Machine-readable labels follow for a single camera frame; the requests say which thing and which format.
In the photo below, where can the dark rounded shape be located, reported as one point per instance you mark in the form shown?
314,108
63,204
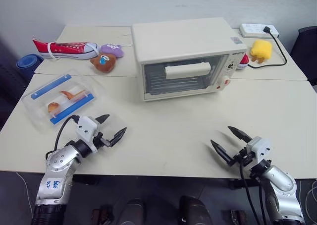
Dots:
131,212
194,211

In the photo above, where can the orange toy shrimp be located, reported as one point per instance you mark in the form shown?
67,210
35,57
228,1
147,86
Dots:
70,95

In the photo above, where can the purple plush toy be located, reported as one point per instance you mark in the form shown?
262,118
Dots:
112,49

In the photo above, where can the yellow plush toy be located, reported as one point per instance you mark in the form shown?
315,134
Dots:
261,49

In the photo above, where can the blue container clip strip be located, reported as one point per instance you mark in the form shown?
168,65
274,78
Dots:
50,86
73,108

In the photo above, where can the red sneaker pencil case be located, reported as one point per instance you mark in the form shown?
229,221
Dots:
64,49

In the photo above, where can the brown toy bread bun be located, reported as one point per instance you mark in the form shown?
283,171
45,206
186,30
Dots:
54,107

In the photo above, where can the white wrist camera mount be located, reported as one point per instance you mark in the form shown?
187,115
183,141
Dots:
86,129
258,148

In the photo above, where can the brown plush toy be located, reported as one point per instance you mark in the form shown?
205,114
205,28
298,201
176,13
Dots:
104,63

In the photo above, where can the black power plug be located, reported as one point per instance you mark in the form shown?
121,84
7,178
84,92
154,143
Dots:
267,29

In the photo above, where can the red and white toy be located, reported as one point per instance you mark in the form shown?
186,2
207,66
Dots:
244,62

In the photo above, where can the white power strip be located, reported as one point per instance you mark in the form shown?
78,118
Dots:
252,30

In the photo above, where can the black chair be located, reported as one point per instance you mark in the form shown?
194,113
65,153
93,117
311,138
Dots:
307,54

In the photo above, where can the blue rolled mat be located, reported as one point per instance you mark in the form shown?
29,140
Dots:
27,65

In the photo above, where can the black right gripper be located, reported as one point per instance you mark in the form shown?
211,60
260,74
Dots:
244,158

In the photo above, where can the clear plastic food container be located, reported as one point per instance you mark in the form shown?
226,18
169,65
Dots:
34,106

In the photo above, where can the cream toaster oven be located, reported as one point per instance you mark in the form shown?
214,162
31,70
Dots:
183,40

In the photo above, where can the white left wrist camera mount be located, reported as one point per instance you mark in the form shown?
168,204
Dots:
86,129

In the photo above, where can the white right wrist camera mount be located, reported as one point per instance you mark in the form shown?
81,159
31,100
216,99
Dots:
258,148

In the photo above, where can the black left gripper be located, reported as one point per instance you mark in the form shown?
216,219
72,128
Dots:
102,140

